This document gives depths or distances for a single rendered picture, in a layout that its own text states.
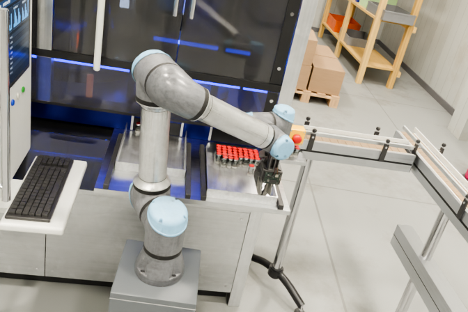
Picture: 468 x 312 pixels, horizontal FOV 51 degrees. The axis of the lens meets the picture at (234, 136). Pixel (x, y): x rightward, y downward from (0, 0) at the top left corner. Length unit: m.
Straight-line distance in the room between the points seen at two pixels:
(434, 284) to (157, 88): 1.56
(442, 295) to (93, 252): 1.55
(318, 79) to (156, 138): 4.20
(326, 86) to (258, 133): 4.17
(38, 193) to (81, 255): 0.72
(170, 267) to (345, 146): 1.13
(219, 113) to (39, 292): 1.60
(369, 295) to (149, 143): 1.92
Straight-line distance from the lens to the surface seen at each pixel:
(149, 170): 1.47
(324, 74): 5.50
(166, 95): 1.24
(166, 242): 1.44
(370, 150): 2.37
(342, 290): 2.97
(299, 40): 1.96
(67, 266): 2.52
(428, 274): 2.39
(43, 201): 1.77
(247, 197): 1.78
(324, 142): 2.29
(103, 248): 2.42
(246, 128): 1.37
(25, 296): 2.63
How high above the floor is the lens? 1.84
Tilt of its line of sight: 25 degrees down
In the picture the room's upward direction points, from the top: 12 degrees clockwise
